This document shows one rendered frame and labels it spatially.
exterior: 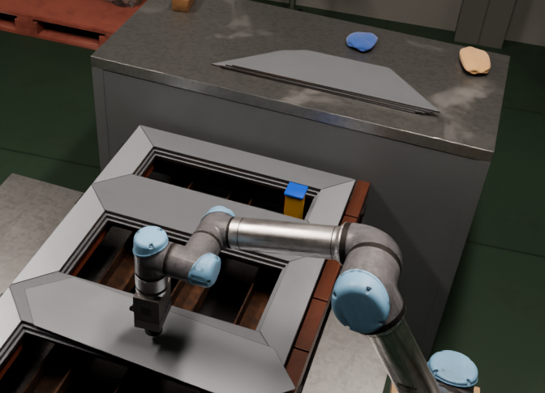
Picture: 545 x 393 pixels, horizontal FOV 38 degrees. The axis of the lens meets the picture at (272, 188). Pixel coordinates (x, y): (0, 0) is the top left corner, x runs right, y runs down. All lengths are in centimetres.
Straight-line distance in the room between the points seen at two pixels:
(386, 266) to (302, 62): 114
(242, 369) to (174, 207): 61
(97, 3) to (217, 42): 232
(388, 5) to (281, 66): 277
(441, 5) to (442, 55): 245
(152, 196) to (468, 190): 96
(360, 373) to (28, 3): 346
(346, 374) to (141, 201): 78
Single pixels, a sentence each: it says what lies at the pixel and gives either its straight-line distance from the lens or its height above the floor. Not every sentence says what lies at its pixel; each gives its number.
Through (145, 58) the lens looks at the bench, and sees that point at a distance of 261.
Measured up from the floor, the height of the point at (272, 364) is 85.
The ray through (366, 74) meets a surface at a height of 107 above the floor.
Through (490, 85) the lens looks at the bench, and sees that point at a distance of 269.
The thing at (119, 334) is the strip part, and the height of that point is 85.
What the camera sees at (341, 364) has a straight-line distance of 218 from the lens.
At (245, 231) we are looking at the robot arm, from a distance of 176.
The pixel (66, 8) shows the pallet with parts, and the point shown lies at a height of 14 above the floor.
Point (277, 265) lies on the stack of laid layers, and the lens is 219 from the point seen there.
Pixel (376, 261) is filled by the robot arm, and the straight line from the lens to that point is 159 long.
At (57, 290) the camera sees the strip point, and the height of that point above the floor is 85.
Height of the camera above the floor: 238
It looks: 40 degrees down
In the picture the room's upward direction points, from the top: 5 degrees clockwise
